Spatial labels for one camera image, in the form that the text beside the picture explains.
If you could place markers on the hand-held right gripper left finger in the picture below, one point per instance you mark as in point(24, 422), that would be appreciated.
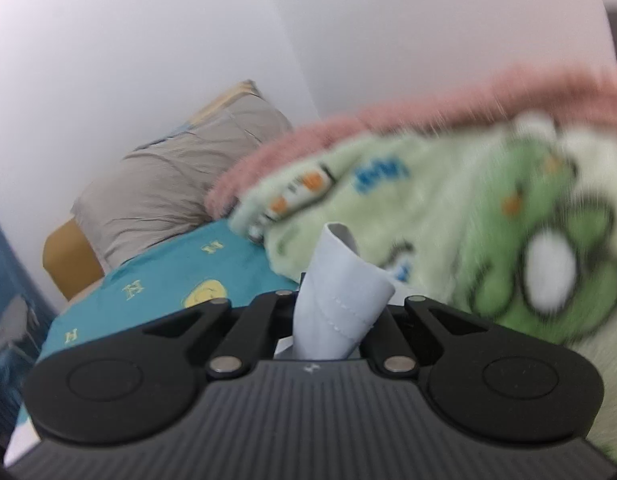
point(283, 305)

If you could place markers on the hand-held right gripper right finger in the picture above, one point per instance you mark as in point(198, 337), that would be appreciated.
point(388, 320)

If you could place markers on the white garment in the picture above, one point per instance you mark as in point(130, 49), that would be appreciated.
point(338, 290)

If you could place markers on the teal smiley print bedsheet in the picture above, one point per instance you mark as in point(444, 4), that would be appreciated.
point(158, 280)

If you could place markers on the green and pink printed blanket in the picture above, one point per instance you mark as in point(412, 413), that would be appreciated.
point(438, 200)

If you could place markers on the grey pillow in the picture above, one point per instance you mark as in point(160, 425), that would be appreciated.
point(178, 180)

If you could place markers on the yellow and blue pillow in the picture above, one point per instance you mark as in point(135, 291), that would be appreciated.
point(228, 97)

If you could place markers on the yellow headboard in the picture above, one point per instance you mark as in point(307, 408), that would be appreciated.
point(71, 260)

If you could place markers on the grey cloth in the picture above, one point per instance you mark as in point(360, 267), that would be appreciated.
point(8, 325)

